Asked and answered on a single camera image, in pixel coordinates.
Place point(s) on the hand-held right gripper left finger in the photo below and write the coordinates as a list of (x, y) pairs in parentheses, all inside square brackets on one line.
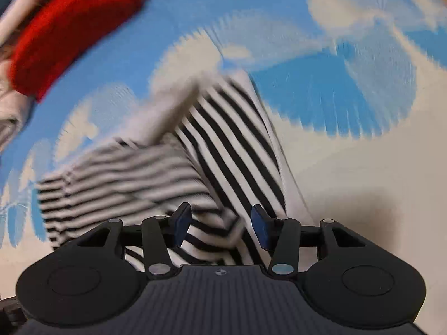
[(181, 225)]

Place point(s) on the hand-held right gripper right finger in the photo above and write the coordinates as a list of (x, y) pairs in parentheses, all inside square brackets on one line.
[(262, 226)]

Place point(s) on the striped top with white vest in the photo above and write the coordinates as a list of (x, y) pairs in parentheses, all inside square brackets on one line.
[(209, 167)]

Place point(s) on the white folded quilt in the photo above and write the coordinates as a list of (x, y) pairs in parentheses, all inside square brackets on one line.
[(12, 111)]

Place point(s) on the red folded blanket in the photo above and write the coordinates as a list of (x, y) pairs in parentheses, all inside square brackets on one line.
[(70, 31)]

